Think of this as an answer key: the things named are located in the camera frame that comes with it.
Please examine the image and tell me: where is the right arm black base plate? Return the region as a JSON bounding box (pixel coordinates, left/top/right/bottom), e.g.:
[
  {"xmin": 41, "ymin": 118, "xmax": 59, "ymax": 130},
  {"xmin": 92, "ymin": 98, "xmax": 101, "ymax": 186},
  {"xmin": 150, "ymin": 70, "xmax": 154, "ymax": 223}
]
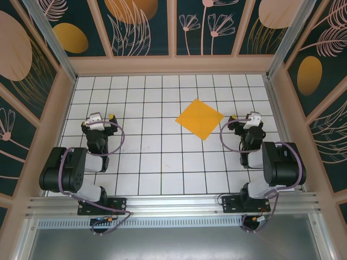
[{"xmin": 221, "ymin": 195, "xmax": 271, "ymax": 213}]

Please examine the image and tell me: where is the slotted grey cable duct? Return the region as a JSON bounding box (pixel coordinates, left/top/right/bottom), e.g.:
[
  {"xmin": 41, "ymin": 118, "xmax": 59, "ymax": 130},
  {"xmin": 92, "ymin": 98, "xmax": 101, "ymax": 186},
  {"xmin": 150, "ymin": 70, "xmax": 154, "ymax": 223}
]
[{"xmin": 37, "ymin": 215, "xmax": 245, "ymax": 228}]

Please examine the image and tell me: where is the aluminium side rail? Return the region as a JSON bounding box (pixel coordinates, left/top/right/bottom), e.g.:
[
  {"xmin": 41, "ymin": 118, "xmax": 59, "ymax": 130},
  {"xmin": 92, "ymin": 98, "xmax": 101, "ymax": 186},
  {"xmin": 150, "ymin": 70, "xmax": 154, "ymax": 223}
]
[{"xmin": 264, "ymin": 75, "xmax": 306, "ymax": 193}]

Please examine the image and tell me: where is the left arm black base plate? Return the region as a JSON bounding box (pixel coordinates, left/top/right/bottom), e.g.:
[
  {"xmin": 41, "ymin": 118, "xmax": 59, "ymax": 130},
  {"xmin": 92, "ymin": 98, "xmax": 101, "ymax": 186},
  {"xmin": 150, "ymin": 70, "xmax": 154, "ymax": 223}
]
[{"xmin": 78, "ymin": 197, "xmax": 127, "ymax": 216}]

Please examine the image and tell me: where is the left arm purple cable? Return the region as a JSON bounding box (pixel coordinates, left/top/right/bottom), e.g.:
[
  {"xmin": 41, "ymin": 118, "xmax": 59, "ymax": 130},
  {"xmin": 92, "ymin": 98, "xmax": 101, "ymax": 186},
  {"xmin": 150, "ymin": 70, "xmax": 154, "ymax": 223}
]
[{"xmin": 59, "ymin": 120, "xmax": 133, "ymax": 236}]

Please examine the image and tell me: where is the aluminium frame post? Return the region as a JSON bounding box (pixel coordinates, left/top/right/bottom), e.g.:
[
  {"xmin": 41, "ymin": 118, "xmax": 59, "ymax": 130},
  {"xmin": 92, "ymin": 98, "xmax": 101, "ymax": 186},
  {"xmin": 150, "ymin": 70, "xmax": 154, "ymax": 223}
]
[
  {"xmin": 21, "ymin": 0, "xmax": 78, "ymax": 83},
  {"xmin": 267, "ymin": 0, "xmax": 323, "ymax": 79}
]

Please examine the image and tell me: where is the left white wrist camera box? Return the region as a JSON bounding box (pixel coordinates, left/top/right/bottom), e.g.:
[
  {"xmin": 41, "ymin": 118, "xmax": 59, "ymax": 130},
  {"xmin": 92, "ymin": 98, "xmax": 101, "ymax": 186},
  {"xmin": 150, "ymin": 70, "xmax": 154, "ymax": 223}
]
[{"xmin": 86, "ymin": 112, "xmax": 105, "ymax": 131}]

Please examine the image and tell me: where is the grey metal sheet shelf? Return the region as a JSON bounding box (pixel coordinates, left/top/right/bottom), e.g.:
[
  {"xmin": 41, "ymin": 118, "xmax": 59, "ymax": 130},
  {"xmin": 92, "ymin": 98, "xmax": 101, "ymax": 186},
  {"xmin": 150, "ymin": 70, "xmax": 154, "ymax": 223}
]
[{"xmin": 16, "ymin": 216, "xmax": 334, "ymax": 260}]

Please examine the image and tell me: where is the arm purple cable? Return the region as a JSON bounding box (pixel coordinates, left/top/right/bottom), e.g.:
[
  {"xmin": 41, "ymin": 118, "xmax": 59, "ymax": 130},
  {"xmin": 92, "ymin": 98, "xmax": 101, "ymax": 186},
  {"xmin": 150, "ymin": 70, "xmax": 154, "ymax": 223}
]
[
  {"xmin": 59, "ymin": 120, "xmax": 133, "ymax": 236},
  {"xmin": 219, "ymin": 118, "xmax": 304, "ymax": 233}
]

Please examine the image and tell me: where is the long aluminium mounting rail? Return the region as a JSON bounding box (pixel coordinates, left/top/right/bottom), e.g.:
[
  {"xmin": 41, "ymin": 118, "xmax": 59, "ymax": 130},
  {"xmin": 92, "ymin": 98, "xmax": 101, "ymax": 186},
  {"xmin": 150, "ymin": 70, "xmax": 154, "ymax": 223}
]
[{"xmin": 25, "ymin": 192, "xmax": 325, "ymax": 217}]

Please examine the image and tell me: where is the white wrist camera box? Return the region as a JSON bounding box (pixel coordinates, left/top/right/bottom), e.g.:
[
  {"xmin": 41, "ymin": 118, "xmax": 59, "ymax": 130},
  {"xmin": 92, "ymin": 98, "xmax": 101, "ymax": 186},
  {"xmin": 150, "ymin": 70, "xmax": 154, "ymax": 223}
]
[
  {"xmin": 86, "ymin": 112, "xmax": 105, "ymax": 131},
  {"xmin": 242, "ymin": 111, "xmax": 262, "ymax": 130}
]

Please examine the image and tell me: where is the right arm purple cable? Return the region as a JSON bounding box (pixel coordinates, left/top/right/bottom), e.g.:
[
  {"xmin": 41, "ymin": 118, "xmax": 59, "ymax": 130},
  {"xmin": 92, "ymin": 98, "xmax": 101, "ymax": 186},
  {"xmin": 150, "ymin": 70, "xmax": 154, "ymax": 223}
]
[{"xmin": 219, "ymin": 118, "xmax": 304, "ymax": 233}]

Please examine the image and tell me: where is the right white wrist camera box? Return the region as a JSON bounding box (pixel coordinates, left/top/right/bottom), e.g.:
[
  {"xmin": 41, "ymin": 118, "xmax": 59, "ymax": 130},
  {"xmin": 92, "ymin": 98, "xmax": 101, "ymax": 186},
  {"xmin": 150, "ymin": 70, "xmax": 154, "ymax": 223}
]
[{"xmin": 242, "ymin": 111, "xmax": 262, "ymax": 130}]

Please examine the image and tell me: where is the orange paper sheet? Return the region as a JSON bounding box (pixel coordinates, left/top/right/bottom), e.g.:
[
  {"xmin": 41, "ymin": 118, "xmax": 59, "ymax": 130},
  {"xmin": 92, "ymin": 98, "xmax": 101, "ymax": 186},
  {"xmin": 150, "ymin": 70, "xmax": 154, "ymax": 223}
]
[{"xmin": 175, "ymin": 99, "xmax": 226, "ymax": 141}]

